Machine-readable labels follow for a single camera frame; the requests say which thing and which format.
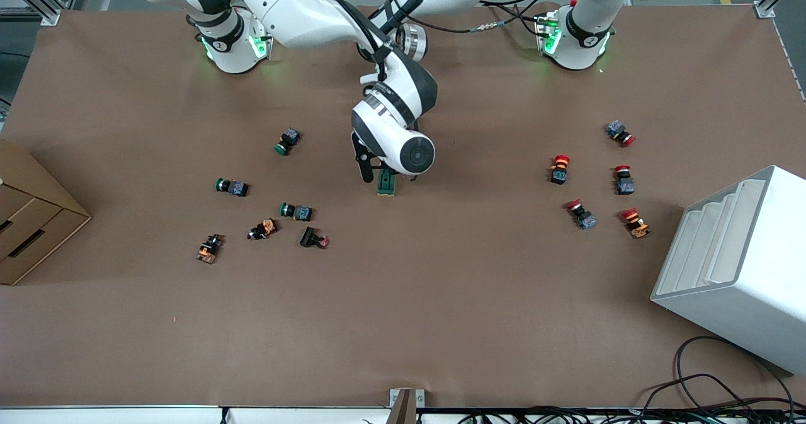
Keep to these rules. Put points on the green terminal block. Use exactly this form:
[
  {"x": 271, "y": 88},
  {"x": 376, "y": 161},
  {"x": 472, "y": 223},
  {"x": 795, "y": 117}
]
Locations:
[{"x": 385, "y": 186}]

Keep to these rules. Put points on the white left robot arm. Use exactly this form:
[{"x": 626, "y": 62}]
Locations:
[{"x": 585, "y": 27}]

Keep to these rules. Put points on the green push button blue body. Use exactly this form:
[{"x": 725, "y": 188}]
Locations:
[
  {"x": 232, "y": 186},
  {"x": 287, "y": 141},
  {"x": 296, "y": 211}
]

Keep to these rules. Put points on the black push button red block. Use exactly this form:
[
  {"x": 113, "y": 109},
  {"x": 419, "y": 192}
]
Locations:
[{"x": 312, "y": 237}]

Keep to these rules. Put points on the black push button orange body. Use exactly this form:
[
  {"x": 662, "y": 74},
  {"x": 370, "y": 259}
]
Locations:
[
  {"x": 263, "y": 229},
  {"x": 209, "y": 248}
]

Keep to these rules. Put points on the red emergency button orange-striped collar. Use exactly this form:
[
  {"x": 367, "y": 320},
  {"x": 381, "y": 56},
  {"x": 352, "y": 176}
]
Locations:
[{"x": 559, "y": 169}]

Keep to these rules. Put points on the red emergency button blue body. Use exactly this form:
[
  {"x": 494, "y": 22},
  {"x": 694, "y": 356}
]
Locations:
[
  {"x": 624, "y": 181},
  {"x": 620, "y": 133}
]

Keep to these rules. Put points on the red emergency button orange body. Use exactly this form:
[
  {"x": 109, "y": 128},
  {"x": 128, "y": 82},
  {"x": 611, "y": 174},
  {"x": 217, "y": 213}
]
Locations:
[{"x": 635, "y": 222}]

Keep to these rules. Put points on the brown cardboard drawer box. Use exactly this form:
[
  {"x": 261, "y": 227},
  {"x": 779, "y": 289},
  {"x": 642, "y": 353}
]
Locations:
[{"x": 31, "y": 222}]

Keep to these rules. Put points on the white plastic tiered storage bin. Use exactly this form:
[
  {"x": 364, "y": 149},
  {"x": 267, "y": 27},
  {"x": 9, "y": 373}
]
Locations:
[{"x": 743, "y": 285}]

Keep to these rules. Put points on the metal table edge bracket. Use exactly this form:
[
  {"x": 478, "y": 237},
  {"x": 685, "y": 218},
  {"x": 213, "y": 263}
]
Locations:
[{"x": 403, "y": 408}]

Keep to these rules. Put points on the white table edge rail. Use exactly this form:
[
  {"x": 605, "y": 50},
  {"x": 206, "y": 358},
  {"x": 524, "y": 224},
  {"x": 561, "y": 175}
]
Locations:
[{"x": 126, "y": 416}]

